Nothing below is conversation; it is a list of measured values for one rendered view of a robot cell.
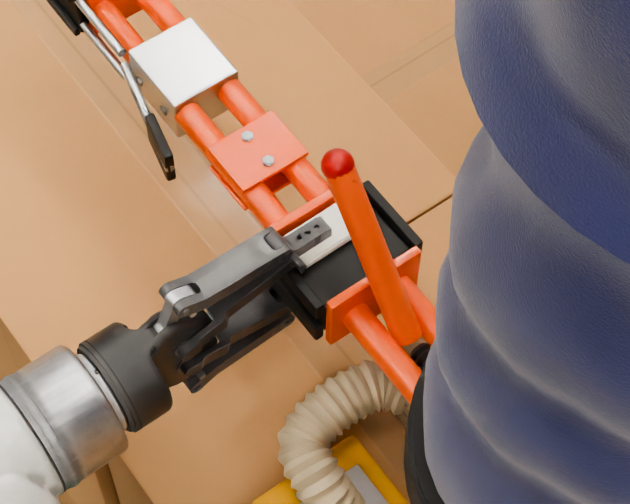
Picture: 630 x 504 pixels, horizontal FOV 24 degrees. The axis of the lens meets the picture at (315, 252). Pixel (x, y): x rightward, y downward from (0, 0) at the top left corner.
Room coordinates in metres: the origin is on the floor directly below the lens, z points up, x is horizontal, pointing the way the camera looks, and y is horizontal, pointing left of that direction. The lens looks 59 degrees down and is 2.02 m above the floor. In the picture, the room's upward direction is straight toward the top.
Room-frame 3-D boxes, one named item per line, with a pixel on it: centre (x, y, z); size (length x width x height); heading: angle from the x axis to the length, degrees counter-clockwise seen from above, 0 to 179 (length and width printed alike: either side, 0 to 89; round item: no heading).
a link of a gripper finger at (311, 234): (0.55, 0.01, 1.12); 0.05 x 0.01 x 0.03; 127
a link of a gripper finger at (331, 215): (0.56, -0.01, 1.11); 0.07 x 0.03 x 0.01; 127
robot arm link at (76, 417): (0.43, 0.17, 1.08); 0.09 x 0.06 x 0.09; 37
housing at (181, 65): (0.73, 0.11, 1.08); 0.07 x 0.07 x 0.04; 36
